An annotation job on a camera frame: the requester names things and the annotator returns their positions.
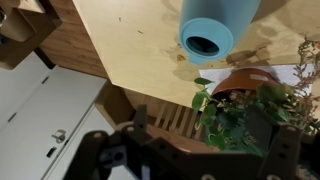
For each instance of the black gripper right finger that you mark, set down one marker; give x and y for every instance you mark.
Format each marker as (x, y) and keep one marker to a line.
(288, 149)

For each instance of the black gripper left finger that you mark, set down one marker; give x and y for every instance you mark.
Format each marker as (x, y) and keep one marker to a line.
(99, 152)

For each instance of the teal plastic watering can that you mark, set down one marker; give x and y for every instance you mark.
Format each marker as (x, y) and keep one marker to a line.
(209, 29)

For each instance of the green potted plant terracotta pot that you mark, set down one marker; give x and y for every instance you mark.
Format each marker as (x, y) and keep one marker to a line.
(223, 115)

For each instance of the dried brown plant sprig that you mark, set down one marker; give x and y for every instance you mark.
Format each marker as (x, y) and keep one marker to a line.
(308, 72)

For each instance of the white paper under pot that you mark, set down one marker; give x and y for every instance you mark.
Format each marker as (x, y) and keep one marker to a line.
(248, 78)

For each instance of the wooden chair by armchair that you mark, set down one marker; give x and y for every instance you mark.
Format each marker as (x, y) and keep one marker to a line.
(173, 122)

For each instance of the white door with handle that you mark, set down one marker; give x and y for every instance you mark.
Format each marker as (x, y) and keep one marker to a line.
(40, 108)

